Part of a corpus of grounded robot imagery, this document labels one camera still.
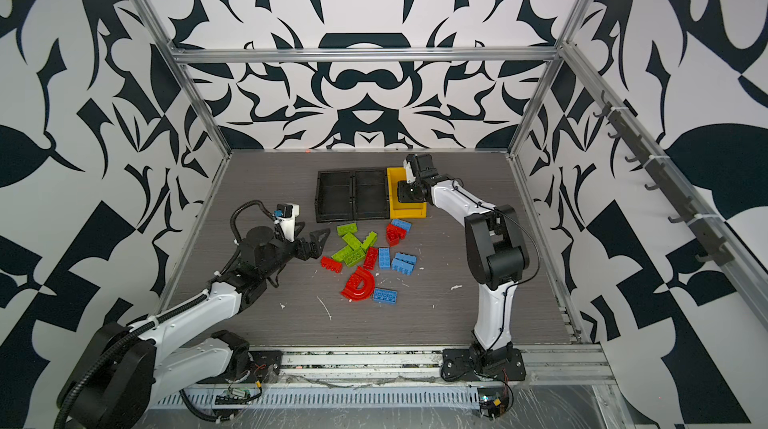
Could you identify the right electronics board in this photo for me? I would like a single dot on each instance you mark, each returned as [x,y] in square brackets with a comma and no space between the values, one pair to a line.
[496,405]

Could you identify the white cable duct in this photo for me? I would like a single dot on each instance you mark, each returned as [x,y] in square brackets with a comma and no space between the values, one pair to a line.
[274,398]

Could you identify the green lego 2x4 middle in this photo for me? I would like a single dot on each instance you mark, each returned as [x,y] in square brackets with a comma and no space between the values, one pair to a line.
[352,241]

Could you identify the aluminium front rail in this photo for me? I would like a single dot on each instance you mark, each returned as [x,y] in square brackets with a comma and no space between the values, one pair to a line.
[334,367]

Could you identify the green lego long lower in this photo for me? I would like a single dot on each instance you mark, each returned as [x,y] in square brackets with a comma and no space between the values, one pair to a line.
[343,254]

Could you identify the left electronics board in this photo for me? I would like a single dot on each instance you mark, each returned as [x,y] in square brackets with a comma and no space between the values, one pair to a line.
[239,396]

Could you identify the black bin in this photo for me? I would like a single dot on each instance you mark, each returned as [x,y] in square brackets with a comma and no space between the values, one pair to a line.
[371,194]
[334,198]

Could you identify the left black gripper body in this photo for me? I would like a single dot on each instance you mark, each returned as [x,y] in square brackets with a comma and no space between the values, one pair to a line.
[286,250]

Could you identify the red lego small left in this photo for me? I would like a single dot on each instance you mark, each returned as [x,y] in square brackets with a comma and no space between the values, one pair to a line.
[331,265]

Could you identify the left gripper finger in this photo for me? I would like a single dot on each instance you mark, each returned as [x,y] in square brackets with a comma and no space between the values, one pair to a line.
[306,250]
[319,236]

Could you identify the yellow bin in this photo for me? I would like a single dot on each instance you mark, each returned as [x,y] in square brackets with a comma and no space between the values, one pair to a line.
[400,210]

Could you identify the red lego cluster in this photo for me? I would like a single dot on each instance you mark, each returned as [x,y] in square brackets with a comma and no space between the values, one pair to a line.
[395,235]

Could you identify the middle black bin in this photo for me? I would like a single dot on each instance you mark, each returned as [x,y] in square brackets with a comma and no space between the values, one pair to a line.
[371,194]

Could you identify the green lego flat top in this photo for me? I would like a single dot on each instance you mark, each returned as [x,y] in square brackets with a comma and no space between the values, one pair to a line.
[345,229]

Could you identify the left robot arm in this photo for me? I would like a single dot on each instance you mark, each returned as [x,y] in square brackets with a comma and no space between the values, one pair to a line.
[126,369]

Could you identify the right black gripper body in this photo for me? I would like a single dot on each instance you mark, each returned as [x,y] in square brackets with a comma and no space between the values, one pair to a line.
[410,192]

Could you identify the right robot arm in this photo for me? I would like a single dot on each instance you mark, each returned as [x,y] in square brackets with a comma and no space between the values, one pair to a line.
[496,250]

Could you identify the blue lego stack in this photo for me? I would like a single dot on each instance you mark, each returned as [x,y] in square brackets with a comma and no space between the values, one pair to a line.
[403,263]

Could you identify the green lego upside down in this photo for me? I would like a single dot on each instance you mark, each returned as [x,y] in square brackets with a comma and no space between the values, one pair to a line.
[355,257]

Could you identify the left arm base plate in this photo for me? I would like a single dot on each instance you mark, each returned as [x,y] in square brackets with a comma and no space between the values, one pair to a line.
[253,366]

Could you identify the left black bin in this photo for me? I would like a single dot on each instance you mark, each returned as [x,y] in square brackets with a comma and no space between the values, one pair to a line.
[334,198]

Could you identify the electronics board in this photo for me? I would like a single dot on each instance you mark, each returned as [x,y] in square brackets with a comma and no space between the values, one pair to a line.
[496,405]
[239,396]

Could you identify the black hook rack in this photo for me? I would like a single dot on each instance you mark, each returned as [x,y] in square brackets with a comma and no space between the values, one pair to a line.
[669,180]

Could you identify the red lego 2x4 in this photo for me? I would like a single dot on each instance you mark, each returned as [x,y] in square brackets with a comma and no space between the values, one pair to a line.
[371,258]

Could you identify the green lego on side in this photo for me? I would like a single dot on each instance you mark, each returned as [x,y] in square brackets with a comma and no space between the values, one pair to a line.
[370,240]

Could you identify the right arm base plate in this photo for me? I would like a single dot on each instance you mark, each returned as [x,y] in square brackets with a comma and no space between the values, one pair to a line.
[474,364]

